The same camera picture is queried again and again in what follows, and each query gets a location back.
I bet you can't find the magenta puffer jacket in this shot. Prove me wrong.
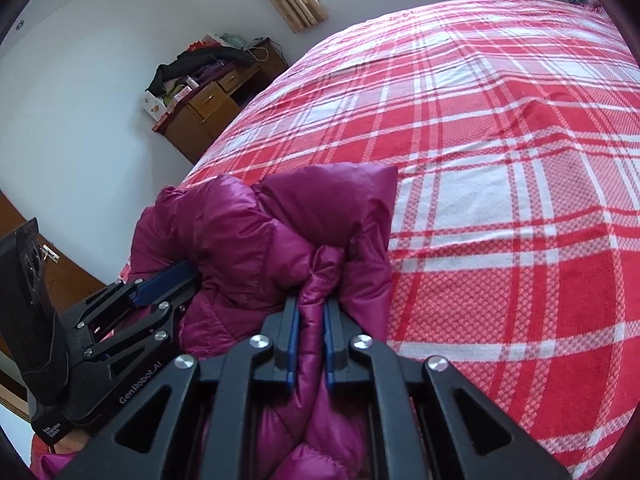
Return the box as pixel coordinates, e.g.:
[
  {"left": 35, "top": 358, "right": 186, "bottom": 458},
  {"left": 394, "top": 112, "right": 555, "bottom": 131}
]
[{"left": 128, "top": 162, "right": 398, "bottom": 479}]

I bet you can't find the person's left hand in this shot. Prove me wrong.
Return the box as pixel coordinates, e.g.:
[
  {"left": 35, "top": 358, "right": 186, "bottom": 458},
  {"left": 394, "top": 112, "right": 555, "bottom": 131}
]
[{"left": 29, "top": 430, "right": 91, "bottom": 474}]

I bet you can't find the brown wooden door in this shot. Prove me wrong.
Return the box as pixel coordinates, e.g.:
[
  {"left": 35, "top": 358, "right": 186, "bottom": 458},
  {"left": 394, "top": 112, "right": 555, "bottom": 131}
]
[{"left": 1, "top": 193, "right": 105, "bottom": 418}]

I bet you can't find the red plaid bed sheet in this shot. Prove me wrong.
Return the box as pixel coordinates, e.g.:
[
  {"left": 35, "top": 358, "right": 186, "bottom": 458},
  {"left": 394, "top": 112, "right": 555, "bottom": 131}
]
[{"left": 184, "top": 0, "right": 639, "bottom": 479}]

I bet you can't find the white box on desk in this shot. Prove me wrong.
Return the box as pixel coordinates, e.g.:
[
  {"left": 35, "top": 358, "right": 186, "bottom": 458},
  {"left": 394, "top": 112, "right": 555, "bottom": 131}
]
[{"left": 140, "top": 91, "right": 166, "bottom": 122}]

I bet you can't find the wooden desk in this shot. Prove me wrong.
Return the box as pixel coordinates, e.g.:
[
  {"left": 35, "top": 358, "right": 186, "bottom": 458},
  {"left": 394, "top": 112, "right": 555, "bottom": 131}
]
[{"left": 153, "top": 38, "right": 288, "bottom": 164}]

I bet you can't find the black jacket on desk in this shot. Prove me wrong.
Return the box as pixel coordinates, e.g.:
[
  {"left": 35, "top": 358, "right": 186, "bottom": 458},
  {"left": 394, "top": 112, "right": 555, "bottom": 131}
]
[{"left": 146, "top": 47, "right": 254, "bottom": 98}]

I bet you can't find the silver door handle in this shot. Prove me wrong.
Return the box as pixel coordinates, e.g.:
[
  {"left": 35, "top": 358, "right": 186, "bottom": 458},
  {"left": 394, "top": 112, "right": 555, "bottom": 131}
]
[{"left": 41, "top": 244, "right": 60, "bottom": 263}]

